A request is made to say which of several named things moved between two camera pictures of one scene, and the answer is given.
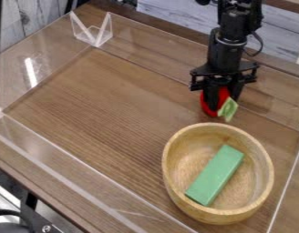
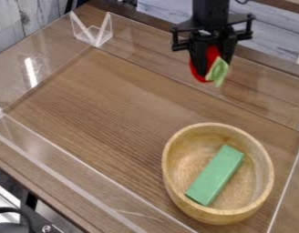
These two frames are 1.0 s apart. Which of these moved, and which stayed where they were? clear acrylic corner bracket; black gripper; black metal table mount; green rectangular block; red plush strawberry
Moved: red plush strawberry; black gripper
Stayed: black metal table mount; clear acrylic corner bracket; green rectangular block
